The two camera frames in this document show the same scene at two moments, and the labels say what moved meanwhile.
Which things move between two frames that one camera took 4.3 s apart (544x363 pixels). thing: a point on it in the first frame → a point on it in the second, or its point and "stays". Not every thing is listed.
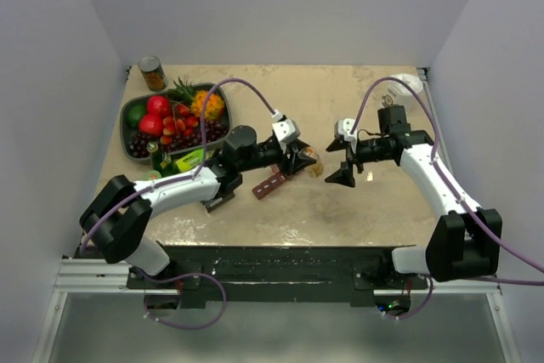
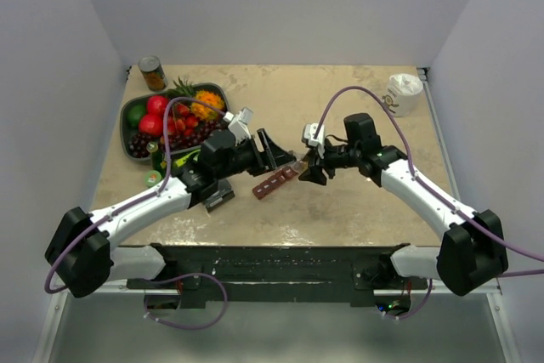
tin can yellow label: [153, 72] stays
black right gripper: [344, 175] → [314, 174]
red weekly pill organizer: [259, 190] stays
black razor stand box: [212, 203] stays
